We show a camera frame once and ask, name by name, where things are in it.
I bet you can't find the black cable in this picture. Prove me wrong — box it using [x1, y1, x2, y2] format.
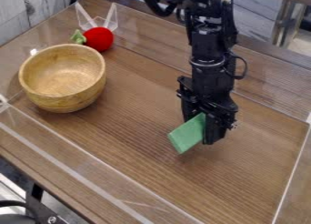
[0, 199, 41, 224]

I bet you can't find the clear acrylic front barrier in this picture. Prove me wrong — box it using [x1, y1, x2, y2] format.
[0, 95, 203, 224]

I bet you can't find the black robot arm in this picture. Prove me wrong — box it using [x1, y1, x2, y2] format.
[143, 0, 247, 145]

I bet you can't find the green rectangular block stick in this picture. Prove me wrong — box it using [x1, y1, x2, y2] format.
[168, 113, 205, 154]

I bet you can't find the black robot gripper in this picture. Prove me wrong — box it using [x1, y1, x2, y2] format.
[177, 56, 239, 145]

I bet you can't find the black table frame leg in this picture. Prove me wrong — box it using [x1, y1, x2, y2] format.
[25, 183, 68, 224]

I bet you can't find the clear acrylic corner bracket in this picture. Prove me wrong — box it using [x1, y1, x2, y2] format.
[75, 3, 117, 31]

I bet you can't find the brown wooden bowl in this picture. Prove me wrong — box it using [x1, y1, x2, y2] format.
[19, 44, 107, 113]

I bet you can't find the metal table leg background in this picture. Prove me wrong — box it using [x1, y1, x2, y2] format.
[271, 0, 305, 48]

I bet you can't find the red toy radish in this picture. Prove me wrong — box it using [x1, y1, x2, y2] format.
[71, 27, 115, 52]

